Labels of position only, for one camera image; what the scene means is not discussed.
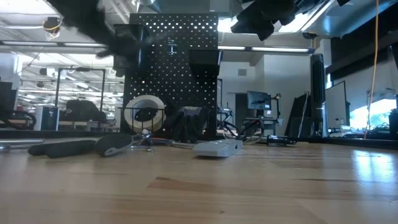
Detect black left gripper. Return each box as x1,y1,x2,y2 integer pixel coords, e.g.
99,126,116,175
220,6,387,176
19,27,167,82
96,30,163,59

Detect white tape roll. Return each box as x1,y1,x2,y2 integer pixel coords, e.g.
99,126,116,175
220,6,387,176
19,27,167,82
123,94,166,134

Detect silver open-end wrench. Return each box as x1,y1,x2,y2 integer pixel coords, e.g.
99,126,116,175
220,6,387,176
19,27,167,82
0,138,45,147

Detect tall black pegboard bin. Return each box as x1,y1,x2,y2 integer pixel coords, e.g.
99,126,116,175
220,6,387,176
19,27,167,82
113,24,150,76

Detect black metal pegboard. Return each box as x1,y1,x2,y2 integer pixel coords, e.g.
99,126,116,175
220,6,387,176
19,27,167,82
119,12,220,141

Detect computer monitor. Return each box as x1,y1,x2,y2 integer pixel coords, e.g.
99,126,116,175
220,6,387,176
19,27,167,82
246,90,272,111

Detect black ceiling-hung device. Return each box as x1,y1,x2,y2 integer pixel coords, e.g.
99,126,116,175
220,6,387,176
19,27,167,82
42,16,63,40

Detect black tower column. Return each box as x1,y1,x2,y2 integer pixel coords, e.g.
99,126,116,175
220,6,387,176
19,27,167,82
310,54,329,138

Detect black work glove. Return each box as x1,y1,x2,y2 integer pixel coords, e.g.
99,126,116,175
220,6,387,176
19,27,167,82
164,105,210,144

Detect black leaning panel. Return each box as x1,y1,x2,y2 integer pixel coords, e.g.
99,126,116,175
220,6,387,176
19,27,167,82
284,93,312,138

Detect white standing panel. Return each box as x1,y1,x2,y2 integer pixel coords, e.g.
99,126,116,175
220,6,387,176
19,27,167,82
324,80,351,130

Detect black C-clamp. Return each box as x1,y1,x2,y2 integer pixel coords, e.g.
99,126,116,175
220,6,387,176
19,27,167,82
266,134,298,147

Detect white flat device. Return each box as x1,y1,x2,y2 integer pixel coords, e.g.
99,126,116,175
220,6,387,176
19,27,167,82
192,138,244,158

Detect silver double ring peg holder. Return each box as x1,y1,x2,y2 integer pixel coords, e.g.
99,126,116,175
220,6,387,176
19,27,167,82
165,38,178,57

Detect black wire basket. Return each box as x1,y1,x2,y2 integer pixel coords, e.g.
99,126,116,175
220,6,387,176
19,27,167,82
118,106,166,135

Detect black stand frame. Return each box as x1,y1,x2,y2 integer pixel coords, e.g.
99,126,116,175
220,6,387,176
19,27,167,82
55,66,107,108

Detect black handled pliers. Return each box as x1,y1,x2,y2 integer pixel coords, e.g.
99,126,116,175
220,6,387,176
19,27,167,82
93,133,135,157

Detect yellow cable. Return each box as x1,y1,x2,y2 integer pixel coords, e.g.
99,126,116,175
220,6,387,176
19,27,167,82
363,0,381,140

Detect black red cable bundle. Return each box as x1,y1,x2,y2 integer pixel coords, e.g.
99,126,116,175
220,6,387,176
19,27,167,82
217,106,266,141

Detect grey handled pliers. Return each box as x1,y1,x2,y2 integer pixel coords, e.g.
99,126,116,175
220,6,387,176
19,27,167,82
27,139,98,160

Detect black aluminium table frame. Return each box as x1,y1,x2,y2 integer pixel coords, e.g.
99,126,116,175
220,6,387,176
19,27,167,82
0,128,398,151

